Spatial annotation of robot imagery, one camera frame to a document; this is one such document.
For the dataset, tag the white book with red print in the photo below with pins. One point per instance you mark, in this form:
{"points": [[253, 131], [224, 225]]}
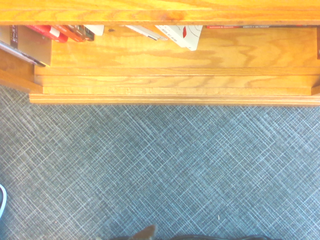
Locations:
{"points": [[186, 37]]}

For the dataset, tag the thin grey white book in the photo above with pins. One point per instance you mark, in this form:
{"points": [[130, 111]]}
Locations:
{"points": [[150, 33]]}

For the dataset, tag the small white book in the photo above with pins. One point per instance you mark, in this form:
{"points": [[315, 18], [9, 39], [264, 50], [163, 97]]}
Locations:
{"points": [[97, 29]]}

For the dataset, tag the dark brown book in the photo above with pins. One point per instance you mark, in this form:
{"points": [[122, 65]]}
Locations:
{"points": [[87, 35]]}

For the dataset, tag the orange brown book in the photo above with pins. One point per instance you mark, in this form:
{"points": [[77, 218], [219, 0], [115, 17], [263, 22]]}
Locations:
{"points": [[73, 35]]}

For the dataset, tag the flat book with red spine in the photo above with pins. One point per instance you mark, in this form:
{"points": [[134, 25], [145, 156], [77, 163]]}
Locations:
{"points": [[250, 26]]}

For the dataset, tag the tan book with dark spine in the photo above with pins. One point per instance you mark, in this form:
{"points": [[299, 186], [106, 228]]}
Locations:
{"points": [[32, 47]]}

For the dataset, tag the wooden bookshelf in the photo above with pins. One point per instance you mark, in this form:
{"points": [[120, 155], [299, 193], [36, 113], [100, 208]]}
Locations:
{"points": [[162, 82]]}

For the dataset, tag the rustic brown wooden table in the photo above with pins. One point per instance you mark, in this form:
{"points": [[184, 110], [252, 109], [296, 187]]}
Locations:
{"points": [[146, 232]]}

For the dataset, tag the glossy grey magazine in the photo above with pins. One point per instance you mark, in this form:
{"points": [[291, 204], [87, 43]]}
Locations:
{"points": [[22, 55]]}

